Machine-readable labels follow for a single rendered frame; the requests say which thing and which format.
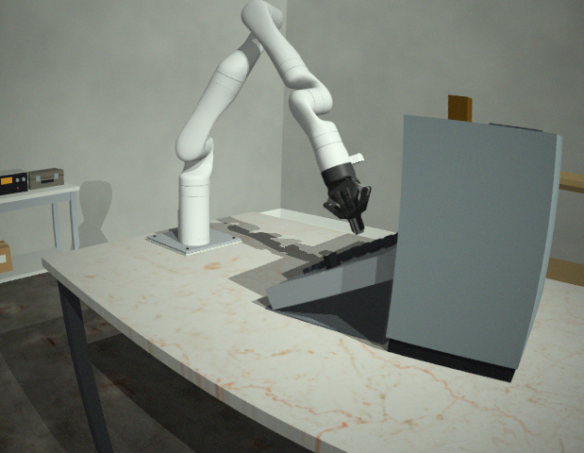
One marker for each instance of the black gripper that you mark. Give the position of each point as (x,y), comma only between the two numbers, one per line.
(343,177)

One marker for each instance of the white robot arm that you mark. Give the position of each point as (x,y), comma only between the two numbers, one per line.
(194,144)

